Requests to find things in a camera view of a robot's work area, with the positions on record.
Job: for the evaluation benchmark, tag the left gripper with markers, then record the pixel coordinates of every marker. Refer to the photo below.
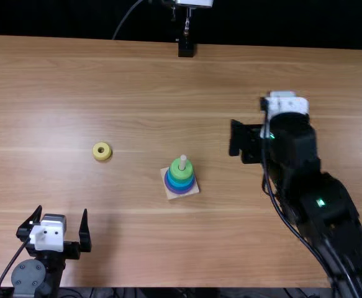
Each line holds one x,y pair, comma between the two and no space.
72,250

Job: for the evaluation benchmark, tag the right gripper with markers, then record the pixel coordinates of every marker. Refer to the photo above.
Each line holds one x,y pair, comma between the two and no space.
250,142

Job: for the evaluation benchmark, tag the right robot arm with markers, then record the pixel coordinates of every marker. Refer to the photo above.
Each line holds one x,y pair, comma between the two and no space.
295,146

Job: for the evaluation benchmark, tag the wooden peg base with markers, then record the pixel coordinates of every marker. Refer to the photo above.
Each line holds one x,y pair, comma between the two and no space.
173,195

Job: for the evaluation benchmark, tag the black clamp stand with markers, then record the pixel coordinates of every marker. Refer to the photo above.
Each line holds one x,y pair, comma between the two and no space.
186,49

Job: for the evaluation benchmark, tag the white mounted device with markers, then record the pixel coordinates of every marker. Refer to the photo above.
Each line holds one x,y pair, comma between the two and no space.
194,2

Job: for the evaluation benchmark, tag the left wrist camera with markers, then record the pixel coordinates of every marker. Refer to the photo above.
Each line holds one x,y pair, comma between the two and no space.
48,237

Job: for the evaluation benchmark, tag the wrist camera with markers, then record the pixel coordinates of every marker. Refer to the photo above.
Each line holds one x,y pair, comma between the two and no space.
48,237
287,105

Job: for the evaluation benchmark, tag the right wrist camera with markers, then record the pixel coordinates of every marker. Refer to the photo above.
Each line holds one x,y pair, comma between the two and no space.
287,105

